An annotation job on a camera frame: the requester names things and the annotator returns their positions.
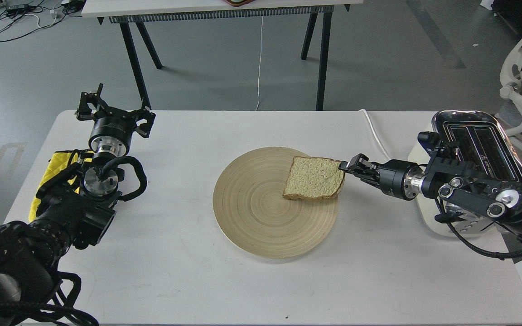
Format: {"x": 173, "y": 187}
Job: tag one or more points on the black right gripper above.
{"x": 396, "y": 178}

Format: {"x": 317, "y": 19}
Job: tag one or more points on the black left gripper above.
{"x": 113, "y": 128}

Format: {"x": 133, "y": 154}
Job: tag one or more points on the slice of bread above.
{"x": 313, "y": 178}

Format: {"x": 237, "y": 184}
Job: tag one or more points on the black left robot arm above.
{"x": 75, "y": 209}

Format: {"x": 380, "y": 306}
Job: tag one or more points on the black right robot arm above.
{"x": 475, "y": 175}

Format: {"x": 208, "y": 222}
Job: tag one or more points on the silver two-slot toaster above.
{"x": 483, "y": 142}

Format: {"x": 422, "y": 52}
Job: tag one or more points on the yellow cloth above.
{"x": 59, "y": 161}

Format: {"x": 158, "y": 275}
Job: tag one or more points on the white background table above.
{"x": 138, "y": 12}

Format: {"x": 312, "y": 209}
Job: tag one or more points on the round wooden plate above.
{"x": 251, "y": 211}

